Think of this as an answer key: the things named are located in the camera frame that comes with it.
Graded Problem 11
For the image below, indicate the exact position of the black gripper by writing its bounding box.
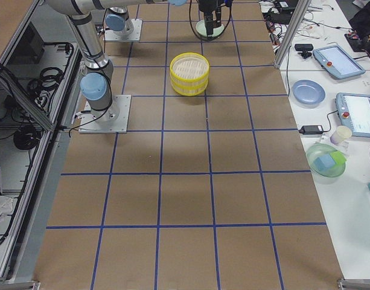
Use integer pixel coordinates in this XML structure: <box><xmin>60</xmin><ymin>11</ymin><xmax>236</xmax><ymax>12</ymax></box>
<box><xmin>198</xmin><ymin>0</ymin><xmax>225</xmax><ymax>37</ymax></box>

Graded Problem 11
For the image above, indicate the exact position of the side yellow steamer basket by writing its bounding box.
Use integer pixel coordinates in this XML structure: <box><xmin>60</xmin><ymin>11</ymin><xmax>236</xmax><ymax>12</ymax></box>
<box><xmin>170</xmin><ymin>52</ymin><xmax>210</xmax><ymax>87</ymax></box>

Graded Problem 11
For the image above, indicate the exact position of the center yellow steamer basket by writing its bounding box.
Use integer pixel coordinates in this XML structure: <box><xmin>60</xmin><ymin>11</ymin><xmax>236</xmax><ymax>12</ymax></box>
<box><xmin>170</xmin><ymin>79</ymin><xmax>208</xmax><ymax>97</ymax></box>

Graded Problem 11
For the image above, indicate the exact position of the light green plate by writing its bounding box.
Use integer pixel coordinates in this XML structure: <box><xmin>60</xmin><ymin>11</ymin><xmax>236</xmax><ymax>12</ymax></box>
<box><xmin>195</xmin><ymin>19</ymin><xmax>226</xmax><ymax>39</ymax></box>

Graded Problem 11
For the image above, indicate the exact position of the black webcam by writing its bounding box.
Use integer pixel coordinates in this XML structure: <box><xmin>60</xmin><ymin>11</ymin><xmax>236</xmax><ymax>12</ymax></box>
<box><xmin>295</xmin><ymin>43</ymin><xmax>313</xmax><ymax>59</ymax></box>

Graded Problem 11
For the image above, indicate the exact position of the blue plate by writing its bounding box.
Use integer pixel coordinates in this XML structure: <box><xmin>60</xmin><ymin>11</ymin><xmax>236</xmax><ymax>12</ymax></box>
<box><xmin>292</xmin><ymin>80</ymin><xmax>325</xmax><ymax>109</ymax></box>

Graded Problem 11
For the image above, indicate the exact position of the upper teach pendant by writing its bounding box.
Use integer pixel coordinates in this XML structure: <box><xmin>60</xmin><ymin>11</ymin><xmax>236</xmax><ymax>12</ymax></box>
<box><xmin>312</xmin><ymin>45</ymin><xmax>366</xmax><ymax>79</ymax></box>

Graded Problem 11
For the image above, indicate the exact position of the teach pendant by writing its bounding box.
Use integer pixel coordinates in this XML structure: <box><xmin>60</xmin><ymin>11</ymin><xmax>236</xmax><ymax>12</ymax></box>
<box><xmin>335</xmin><ymin>92</ymin><xmax>370</xmax><ymax>138</ymax></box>
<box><xmin>312</xmin><ymin>45</ymin><xmax>366</xmax><ymax>79</ymax></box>

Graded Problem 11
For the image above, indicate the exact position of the black power adapter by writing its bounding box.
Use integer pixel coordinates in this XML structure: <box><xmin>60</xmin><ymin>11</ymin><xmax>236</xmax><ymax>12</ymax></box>
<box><xmin>299</xmin><ymin>125</ymin><xmax>324</xmax><ymax>135</ymax></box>

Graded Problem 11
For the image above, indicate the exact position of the white paper cup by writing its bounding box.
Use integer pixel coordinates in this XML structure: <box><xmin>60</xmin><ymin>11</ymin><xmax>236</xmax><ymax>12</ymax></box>
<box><xmin>330</xmin><ymin>125</ymin><xmax>352</xmax><ymax>145</ymax></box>

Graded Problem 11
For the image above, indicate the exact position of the lower teach pendant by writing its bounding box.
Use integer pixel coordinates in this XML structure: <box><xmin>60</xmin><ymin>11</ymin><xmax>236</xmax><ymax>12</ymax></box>
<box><xmin>335</xmin><ymin>92</ymin><xmax>370</xmax><ymax>138</ymax></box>

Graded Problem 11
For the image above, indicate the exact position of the clear bowl with blocks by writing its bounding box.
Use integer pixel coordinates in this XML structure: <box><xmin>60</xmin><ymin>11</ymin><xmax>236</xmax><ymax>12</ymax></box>
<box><xmin>306</xmin><ymin>143</ymin><xmax>346</xmax><ymax>184</ymax></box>

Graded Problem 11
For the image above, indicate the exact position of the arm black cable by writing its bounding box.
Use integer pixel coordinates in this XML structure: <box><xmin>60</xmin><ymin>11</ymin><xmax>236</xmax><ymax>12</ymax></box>
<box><xmin>188</xmin><ymin>0</ymin><xmax>233</xmax><ymax>42</ymax></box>

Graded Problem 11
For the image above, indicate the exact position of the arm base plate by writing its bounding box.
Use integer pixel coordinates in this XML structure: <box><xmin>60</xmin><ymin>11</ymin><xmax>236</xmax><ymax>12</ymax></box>
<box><xmin>104</xmin><ymin>19</ymin><xmax>142</xmax><ymax>42</ymax></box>
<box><xmin>78</xmin><ymin>95</ymin><xmax>132</xmax><ymax>134</ymax></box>

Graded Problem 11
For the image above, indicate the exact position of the aluminium frame post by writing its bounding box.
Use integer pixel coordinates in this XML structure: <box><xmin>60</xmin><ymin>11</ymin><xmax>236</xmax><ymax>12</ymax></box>
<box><xmin>273</xmin><ymin>0</ymin><xmax>311</xmax><ymax>69</ymax></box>

